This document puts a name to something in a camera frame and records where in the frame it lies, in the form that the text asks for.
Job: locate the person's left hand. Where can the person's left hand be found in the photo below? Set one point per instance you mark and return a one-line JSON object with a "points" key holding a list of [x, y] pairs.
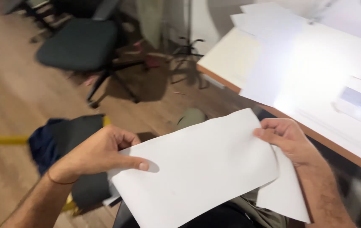
{"points": [[95, 153]]}

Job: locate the person's right hand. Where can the person's right hand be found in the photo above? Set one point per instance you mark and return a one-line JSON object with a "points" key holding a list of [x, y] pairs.
{"points": [[291, 142]]}

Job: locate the white paper sheet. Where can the white paper sheet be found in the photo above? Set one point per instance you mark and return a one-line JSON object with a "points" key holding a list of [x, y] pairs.
{"points": [[199, 171], [286, 196]]}

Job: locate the pile of white paper sheets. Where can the pile of white paper sheets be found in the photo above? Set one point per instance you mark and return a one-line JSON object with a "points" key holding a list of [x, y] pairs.
{"points": [[307, 72]]}

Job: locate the white card with blue print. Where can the white card with blue print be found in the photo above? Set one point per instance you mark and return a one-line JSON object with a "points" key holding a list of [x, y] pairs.
{"points": [[359, 101]]}

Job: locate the black office chair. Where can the black office chair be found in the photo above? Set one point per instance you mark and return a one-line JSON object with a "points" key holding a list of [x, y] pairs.
{"points": [[79, 44]]}

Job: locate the pink scraps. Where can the pink scraps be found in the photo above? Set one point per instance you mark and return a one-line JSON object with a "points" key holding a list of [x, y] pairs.
{"points": [[147, 55]]}

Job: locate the black tripod stand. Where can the black tripod stand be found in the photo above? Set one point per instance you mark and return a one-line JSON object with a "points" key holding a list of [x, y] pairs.
{"points": [[188, 49]]}

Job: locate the dark chair with metal legs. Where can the dark chair with metal legs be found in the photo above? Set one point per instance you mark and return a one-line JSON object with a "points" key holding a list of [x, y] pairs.
{"points": [[28, 12]]}

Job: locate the yellow chair frame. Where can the yellow chair frame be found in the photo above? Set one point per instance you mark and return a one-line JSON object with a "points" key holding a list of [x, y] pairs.
{"points": [[3, 139]]}

